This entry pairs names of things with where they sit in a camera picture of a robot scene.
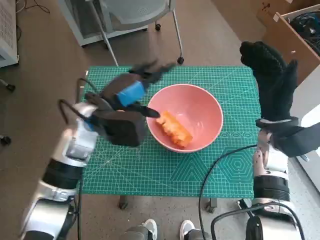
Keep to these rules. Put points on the rectangular toy bread loaf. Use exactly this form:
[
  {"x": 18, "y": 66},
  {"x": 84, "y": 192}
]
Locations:
[{"x": 175, "y": 130}]

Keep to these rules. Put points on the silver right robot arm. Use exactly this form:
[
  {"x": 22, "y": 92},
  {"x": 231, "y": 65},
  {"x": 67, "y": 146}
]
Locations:
[{"x": 275, "y": 162}]

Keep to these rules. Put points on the white grey cabinet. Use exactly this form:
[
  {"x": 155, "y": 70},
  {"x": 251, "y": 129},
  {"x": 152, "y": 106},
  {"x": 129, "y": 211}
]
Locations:
[{"x": 80, "y": 30}]

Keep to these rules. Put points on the brown cardboard box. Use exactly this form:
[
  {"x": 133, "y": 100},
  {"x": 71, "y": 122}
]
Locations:
[{"x": 267, "y": 15}]

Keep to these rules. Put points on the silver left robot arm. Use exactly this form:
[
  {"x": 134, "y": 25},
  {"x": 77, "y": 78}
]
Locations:
[{"x": 75, "y": 147}]

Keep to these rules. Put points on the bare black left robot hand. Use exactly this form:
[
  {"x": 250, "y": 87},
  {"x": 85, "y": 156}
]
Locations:
[{"x": 122, "y": 90}]

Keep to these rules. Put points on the pink bowl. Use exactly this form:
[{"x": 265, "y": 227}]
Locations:
[{"x": 200, "y": 107}]

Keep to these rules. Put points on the white shoe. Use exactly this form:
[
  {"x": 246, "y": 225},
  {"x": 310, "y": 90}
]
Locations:
[
  {"x": 187, "y": 228},
  {"x": 150, "y": 228}
]

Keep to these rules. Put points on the white perforated metal unit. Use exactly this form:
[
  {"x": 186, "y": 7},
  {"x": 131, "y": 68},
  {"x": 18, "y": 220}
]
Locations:
[{"x": 7, "y": 25}]

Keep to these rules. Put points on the grey mesh office chair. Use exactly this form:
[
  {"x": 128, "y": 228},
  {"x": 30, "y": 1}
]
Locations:
[{"x": 140, "y": 10}]

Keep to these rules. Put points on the white desk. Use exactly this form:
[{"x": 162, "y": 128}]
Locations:
[{"x": 310, "y": 92}]

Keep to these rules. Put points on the wooden crate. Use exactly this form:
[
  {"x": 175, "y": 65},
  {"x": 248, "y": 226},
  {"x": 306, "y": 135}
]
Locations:
[{"x": 287, "y": 40}]

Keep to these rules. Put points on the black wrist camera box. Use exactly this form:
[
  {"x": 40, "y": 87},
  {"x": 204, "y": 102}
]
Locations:
[
  {"x": 122, "y": 130},
  {"x": 300, "y": 142}
]

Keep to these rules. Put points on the dark grey leg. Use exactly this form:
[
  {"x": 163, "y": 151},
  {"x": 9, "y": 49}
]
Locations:
[
  {"x": 136, "y": 233},
  {"x": 200, "y": 235}
]

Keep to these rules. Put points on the green cutting mat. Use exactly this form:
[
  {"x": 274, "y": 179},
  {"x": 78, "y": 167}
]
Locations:
[{"x": 140, "y": 170}]

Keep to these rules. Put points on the office chair base with casters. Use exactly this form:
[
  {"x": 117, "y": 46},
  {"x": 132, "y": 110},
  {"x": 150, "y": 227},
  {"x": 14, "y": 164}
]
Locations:
[{"x": 10, "y": 87}]

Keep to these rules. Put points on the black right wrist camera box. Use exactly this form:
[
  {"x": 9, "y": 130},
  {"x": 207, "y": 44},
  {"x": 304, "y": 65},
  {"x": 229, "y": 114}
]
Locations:
[{"x": 300, "y": 142}]

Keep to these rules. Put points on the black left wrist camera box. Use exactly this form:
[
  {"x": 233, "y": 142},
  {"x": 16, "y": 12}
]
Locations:
[{"x": 122, "y": 130}]

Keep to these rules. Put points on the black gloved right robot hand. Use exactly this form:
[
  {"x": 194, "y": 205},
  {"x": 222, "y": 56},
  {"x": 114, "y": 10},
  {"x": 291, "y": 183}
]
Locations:
[{"x": 275, "y": 82}]

